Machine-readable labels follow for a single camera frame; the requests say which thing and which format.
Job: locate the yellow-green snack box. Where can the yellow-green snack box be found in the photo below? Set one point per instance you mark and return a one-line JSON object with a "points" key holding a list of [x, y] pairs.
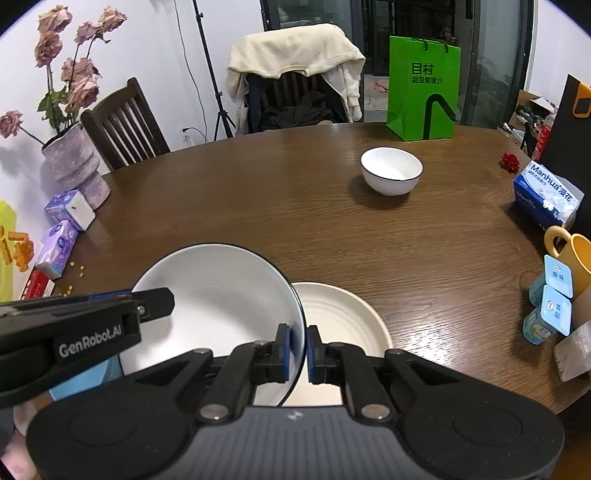
{"points": [[11, 249]]}

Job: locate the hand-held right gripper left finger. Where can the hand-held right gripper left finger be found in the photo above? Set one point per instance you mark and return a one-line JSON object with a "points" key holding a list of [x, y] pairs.
{"points": [[288, 353]]}

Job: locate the blue bowl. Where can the blue bowl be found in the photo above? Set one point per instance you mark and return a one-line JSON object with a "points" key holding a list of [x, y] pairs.
{"points": [[78, 383]]}

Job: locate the small red flower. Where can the small red flower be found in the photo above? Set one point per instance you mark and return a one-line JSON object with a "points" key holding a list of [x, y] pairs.
{"points": [[510, 163]]}

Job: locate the wooden chair with clothes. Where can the wooden chair with clothes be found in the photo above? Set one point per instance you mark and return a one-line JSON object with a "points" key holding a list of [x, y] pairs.
{"points": [[288, 85]]}

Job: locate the frosted plastic container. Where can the frosted plastic container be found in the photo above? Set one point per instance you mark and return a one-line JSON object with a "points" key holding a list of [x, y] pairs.
{"points": [[575, 355]]}

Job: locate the scattered yellow kernels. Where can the scattered yellow kernels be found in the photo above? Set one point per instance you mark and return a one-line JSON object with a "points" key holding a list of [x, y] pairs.
{"points": [[69, 288]]}

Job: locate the dark wooden chair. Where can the dark wooden chair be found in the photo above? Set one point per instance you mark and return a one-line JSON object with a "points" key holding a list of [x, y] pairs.
{"points": [[124, 129]]}

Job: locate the black tripod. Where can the black tripod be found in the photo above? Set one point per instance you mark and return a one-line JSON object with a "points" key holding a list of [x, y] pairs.
{"points": [[210, 69]]}

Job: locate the blue tissue pack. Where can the blue tissue pack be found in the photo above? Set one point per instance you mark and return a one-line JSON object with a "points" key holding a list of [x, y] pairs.
{"points": [[545, 194]]}

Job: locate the green paper bag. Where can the green paper bag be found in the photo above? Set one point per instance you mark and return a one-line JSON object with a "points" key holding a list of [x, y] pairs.
{"points": [[422, 92]]}

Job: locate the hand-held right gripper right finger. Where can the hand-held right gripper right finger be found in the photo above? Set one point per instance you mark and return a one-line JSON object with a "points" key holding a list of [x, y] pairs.
{"points": [[311, 354]]}

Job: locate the purple tissue cube box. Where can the purple tissue cube box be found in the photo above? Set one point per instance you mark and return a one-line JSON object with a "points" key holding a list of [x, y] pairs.
{"points": [[69, 210]]}

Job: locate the purple tissue pack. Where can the purple tissue pack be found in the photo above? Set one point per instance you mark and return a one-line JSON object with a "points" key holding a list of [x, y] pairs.
{"points": [[55, 251]]}

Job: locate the yellow mug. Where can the yellow mug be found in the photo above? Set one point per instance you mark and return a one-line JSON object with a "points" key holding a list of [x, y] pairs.
{"points": [[579, 258]]}

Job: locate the open cardboard box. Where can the open cardboard box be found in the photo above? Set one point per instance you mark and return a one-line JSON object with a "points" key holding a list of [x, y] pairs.
{"points": [[531, 110]]}

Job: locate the cream plate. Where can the cream plate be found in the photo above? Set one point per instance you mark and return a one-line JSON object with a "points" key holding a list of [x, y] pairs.
{"points": [[341, 318]]}

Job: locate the small yogurt bottle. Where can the small yogurt bottle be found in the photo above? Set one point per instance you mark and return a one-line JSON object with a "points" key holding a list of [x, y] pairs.
{"points": [[556, 274], [551, 314]]}

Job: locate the wall socket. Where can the wall socket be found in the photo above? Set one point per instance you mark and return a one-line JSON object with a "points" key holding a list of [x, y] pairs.
{"points": [[186, 136]]}

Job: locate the white bowl black rim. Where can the white bowl black rim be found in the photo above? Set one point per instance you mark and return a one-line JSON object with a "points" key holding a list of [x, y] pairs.
{"points": [[391, 170], [221, 295]]}

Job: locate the pink ribbed vase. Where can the pink ribbed vase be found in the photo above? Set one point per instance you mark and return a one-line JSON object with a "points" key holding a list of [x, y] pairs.
{"points": [[76, 166]]}

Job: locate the black paper bag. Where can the black paper bag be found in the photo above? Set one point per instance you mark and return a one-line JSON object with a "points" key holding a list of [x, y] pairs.
{"points": [[568, 134]]}

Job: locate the chair draped with clothes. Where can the chair draped with clothes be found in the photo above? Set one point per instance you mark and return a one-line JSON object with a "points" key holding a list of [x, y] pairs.
{"points": [[295, 48]]}

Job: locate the red box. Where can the red box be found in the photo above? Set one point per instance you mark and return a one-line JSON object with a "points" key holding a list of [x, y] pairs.
{"points": [[37, 286]]}

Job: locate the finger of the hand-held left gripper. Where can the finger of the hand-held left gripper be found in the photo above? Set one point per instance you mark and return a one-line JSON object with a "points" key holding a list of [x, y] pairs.
{"points": [[154, 304], [111, 294]]}

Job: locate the black framed glass door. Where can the black framed glass door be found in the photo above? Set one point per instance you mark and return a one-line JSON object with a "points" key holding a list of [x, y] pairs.
{"points": [[494, 55]]}

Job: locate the dark clothes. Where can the dark clothes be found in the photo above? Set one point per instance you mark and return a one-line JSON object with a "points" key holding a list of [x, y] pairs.
{"points": [[300, 113]]}

